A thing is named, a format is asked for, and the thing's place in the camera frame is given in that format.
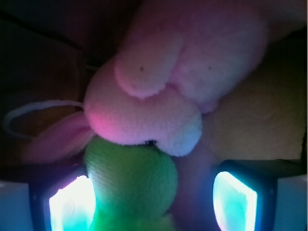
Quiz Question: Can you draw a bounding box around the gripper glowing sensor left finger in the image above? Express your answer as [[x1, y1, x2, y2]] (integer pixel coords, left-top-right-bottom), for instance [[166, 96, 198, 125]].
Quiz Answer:
[[29, 166, 96, 231]]

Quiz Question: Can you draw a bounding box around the brown paper bag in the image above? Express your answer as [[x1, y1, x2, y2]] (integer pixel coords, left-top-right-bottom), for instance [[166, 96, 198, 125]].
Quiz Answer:
[[0, 0, 308, 177]]

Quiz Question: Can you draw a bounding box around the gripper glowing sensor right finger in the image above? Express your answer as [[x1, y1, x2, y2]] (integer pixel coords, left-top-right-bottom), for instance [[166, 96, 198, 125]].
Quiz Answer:
[[212, 160, 277, 231]]

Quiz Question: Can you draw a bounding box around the pink plush bunny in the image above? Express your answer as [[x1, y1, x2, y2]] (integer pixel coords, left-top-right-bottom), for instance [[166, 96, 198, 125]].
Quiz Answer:
[[4, 0, 270, 164]]

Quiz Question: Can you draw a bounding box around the green plush animal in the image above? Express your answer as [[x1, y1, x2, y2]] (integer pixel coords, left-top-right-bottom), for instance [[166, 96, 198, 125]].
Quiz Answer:
[[84, 137, 178, 231]]

